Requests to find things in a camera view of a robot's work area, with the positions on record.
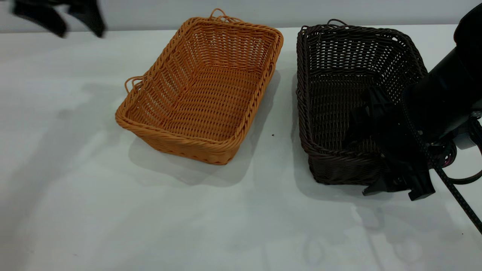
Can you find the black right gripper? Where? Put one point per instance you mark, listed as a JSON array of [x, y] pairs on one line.
[[399, 146]]

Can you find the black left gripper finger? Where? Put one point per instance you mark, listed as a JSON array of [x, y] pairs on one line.
[[90, 17], [47, 17]]

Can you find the dark brown woven rattan basket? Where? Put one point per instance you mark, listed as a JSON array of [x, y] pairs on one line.
[[335, 105]]

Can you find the orange woven rattan basket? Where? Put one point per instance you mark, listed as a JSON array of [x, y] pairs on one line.
[[211, 101]]

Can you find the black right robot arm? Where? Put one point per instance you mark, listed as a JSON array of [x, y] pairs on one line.
[[448, 94]]

